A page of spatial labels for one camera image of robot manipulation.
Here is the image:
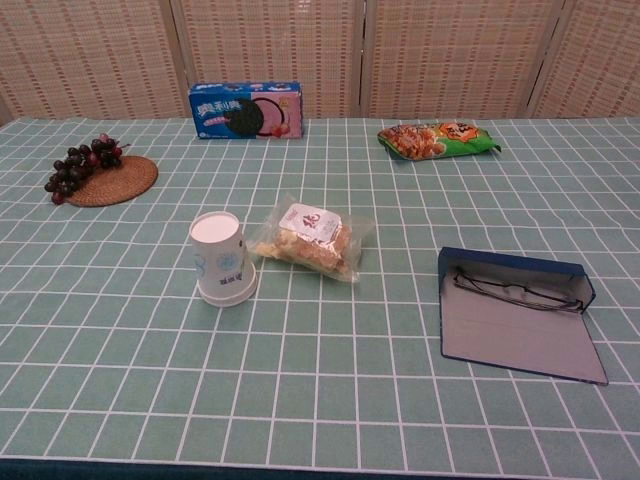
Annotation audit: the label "clear plastic snack packet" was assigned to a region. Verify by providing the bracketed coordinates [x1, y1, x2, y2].
[245, 193, 377, 285]

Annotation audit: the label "green checkered tablecloth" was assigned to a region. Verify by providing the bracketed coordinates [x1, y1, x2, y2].
[0, 116, 640, 475]

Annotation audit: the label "green snack bag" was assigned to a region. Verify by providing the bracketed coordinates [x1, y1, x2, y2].
[376, 120, 504, 162]

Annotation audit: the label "blue Oreo cookie box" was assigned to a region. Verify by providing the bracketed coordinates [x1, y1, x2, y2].
[188, 82, 305, 142]

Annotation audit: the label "round woven brown coaster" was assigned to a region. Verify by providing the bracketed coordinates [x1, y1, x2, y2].
[63, 155, 160, 208]

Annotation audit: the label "open blue glasses case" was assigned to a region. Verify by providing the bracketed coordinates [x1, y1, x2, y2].
[437, 245, 611, 387]

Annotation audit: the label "bamboo folding screen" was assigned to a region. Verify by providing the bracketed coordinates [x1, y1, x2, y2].
[0, 0, 640, 126]

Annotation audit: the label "dark purple grape bunch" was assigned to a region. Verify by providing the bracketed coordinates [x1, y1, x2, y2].
[43, 132, 132, 206]

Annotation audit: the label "black thin-frame eyeglasses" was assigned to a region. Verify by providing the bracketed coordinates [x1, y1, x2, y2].
[453, 266, 586, 314]

